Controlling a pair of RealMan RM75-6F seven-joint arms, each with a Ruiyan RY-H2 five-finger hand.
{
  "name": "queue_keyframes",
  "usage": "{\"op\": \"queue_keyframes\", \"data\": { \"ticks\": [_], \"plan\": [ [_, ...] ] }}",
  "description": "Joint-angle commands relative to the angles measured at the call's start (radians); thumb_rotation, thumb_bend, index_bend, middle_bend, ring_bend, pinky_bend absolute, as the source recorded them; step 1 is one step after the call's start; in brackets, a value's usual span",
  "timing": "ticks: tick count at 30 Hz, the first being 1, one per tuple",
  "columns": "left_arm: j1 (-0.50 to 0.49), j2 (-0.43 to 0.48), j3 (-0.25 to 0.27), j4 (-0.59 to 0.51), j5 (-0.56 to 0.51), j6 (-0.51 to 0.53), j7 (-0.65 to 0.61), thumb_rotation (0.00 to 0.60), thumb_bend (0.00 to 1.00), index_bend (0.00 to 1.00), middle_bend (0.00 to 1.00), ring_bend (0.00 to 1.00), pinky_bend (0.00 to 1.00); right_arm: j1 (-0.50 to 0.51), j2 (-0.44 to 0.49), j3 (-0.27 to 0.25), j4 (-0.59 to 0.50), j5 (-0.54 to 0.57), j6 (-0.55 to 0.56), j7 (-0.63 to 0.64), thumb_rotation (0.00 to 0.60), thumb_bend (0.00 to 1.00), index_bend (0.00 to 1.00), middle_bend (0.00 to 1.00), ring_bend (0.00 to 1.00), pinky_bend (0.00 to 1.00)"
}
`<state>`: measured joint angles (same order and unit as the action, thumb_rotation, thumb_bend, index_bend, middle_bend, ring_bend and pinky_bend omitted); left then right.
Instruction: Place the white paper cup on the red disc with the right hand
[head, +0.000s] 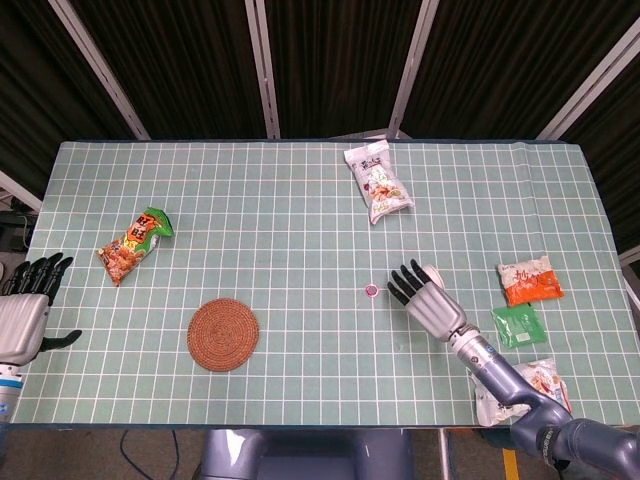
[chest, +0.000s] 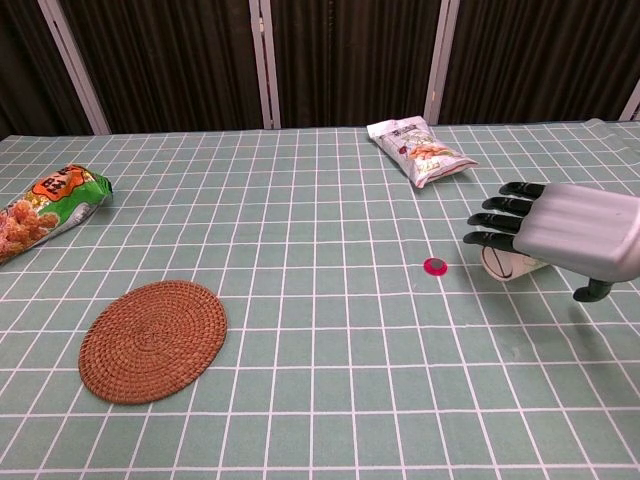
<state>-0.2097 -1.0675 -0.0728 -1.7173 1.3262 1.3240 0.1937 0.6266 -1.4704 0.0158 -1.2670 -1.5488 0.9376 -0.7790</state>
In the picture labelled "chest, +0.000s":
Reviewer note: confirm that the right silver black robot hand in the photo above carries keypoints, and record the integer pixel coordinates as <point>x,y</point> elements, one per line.
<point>575,225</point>

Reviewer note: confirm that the white flowered paper cup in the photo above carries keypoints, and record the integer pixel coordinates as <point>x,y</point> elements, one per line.
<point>500,265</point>

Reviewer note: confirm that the small pink round disc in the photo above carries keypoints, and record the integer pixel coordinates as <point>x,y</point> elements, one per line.
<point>435,267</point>

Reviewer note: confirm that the white nut snack bag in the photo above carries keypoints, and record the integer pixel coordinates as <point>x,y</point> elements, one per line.
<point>425,150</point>

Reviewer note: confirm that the dark pleated curtain panel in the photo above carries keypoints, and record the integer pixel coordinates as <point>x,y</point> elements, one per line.
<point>25,60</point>
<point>165,60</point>
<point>540,50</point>
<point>350,60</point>

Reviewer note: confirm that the green checked tablecloth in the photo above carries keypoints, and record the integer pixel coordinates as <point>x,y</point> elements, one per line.
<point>320,225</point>

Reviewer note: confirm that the round woven rattan coaster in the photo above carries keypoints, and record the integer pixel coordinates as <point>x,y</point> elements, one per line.
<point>150,342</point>

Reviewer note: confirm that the green fried snack bag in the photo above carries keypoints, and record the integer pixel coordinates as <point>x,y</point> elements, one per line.
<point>45,215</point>

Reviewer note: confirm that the grey screen frame post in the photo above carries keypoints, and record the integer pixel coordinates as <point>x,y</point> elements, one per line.
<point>440,65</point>
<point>632,105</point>
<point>267,100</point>
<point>75,70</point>

